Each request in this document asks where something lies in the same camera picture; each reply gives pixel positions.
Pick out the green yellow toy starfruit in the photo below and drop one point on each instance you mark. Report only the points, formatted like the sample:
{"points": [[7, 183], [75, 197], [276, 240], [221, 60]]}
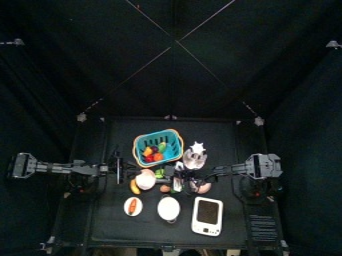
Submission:
{"points": [[159, 172]]}

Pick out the teal basket with orange rim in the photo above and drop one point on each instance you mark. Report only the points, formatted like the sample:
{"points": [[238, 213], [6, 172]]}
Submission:
{"points": [[171, 140]]}

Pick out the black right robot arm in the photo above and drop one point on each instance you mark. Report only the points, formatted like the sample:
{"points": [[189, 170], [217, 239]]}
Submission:
{"points": [[258, 166]]}

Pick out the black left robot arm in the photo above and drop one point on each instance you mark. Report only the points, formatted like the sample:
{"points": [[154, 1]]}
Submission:
{"points": [[54, 167]]}

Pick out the brown toy egg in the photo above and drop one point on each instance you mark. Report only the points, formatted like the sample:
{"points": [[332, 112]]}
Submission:
{"points": [[165, 188]]}

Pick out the peach coloured round fruit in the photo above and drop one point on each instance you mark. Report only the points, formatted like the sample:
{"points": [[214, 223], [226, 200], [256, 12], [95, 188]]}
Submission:
{"points": [[146, 179]]}

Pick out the yellow toy banana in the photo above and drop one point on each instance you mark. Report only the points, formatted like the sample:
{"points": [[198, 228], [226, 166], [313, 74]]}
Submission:
{"points": [[134, 187]]}

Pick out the red toy fruit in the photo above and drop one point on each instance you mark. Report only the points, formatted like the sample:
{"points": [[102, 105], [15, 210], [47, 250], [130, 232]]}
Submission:
{"points": [[150, 158]]}

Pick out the orange toy fruit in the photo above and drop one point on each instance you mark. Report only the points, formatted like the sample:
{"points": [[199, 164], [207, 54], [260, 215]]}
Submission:
{"points": [[158, 156]]}

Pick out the yellow orange toy pepper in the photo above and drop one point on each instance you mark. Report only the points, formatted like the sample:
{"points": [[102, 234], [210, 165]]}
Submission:
{"points": [[147, 151]]}

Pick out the green toy fruit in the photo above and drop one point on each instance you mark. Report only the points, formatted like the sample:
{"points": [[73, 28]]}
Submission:
{"points": [[162, 146]]}

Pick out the purple toy fruit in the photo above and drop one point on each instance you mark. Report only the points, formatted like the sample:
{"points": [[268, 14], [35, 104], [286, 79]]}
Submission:
{"points": [[154, 149]]}

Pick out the white spiky toy shell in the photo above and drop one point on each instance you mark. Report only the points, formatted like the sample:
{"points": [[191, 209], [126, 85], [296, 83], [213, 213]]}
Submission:
{"points": [[197, 146]]}

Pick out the white toy pot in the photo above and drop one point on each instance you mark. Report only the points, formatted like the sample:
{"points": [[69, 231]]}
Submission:
{"points": [[169, 208]]}

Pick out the orange toy carrot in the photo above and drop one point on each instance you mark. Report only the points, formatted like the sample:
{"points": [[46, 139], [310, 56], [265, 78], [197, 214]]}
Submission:
{"points": [[133, 206]]}

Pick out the small white oval plate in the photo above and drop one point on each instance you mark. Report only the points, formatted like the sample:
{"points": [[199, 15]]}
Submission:
{"points": [[127, 206]]}

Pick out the white tablet with dark screen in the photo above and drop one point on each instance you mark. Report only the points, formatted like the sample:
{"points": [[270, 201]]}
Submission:
{"points": [[207, 213]]}

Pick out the grey frame corner bracket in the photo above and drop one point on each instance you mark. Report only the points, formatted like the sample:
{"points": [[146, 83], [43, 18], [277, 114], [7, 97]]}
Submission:
{"points": [[18, 42], [258, 121], [82, 117], [333, 44], [170, 117]]}

